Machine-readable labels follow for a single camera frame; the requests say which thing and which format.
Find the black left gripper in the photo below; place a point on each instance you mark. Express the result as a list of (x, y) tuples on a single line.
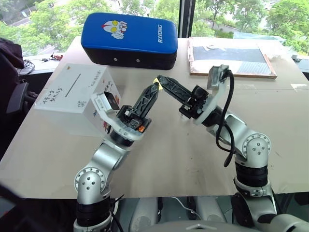
[(135, 120)]

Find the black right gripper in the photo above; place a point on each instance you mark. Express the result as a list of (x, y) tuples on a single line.
[(196, 101)]

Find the gold coin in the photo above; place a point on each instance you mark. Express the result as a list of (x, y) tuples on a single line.
[(157, 84)]

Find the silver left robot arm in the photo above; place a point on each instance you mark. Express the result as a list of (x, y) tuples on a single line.
[(106, 154)]

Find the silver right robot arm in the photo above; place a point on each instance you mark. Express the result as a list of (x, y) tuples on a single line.
[(256, 147)]

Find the white box with slot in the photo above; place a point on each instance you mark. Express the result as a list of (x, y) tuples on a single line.
[(72, 96)]

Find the wooden framed dark board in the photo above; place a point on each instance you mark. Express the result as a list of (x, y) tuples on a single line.
[(231, 58)]

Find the blue black kick pad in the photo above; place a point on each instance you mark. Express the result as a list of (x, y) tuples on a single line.
[(128, 38)]

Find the small red black gadget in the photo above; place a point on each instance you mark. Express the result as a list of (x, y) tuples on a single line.
[(56, 57)]

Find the grey robot torso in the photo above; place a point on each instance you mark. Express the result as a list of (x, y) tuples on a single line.
[(183, 226)]

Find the black office chair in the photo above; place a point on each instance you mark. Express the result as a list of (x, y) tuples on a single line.
[(12, 77)]

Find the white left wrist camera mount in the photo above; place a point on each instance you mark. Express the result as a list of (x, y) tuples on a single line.
[(106, 104)]

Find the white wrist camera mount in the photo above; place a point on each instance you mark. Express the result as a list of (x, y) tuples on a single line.
[(217, 96), (106, 104)]

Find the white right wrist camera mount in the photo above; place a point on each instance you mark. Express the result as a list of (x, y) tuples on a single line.
[(217, 96)]

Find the dark window frame post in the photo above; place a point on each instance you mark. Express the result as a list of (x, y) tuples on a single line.
[(187, 18)]

